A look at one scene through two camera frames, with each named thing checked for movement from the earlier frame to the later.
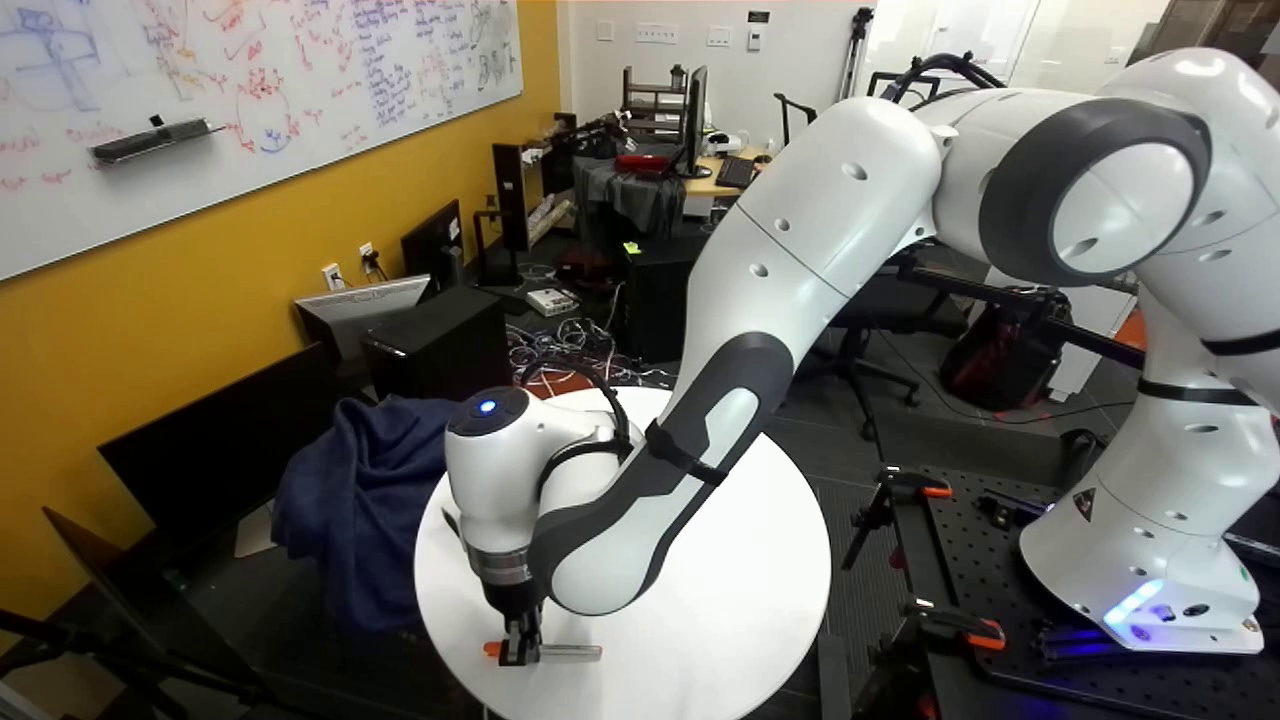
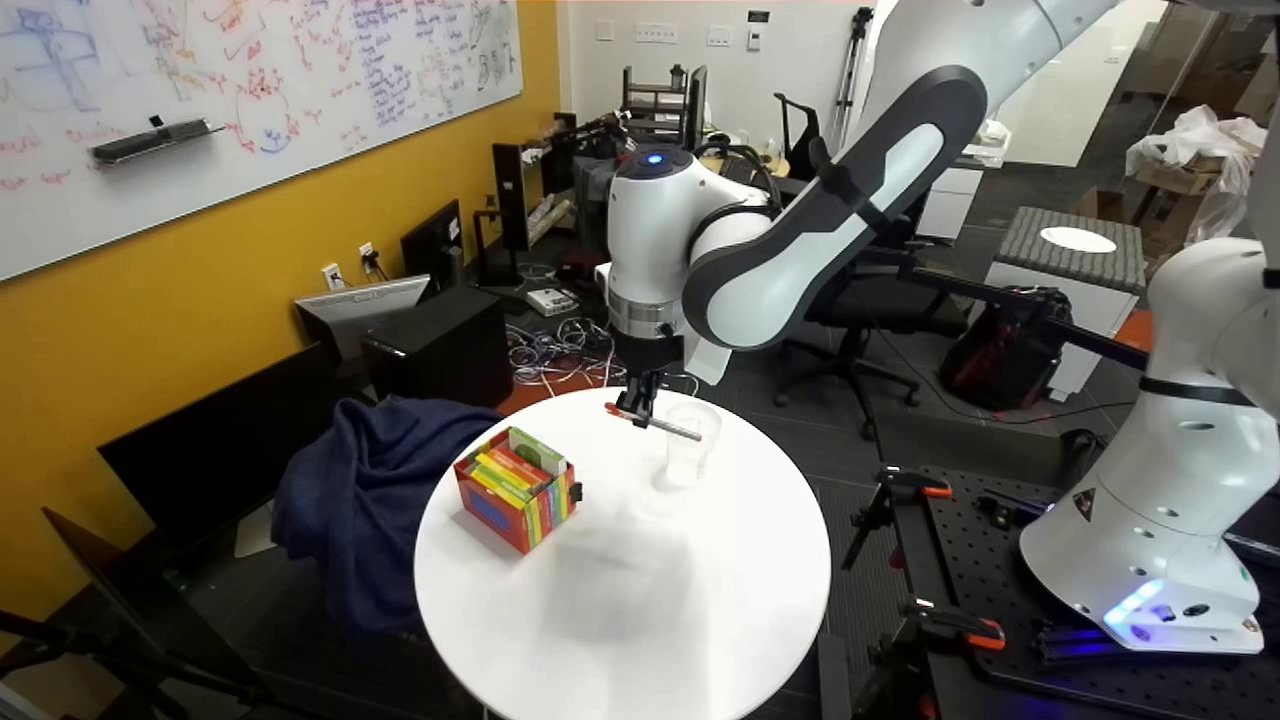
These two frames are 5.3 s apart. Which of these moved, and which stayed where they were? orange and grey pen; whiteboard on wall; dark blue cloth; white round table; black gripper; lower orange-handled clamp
Moved: orange and grey pen; black gripper
Stayed: dark blue cloth; lower orange-handled clamp; white round table; whiteboard on wall
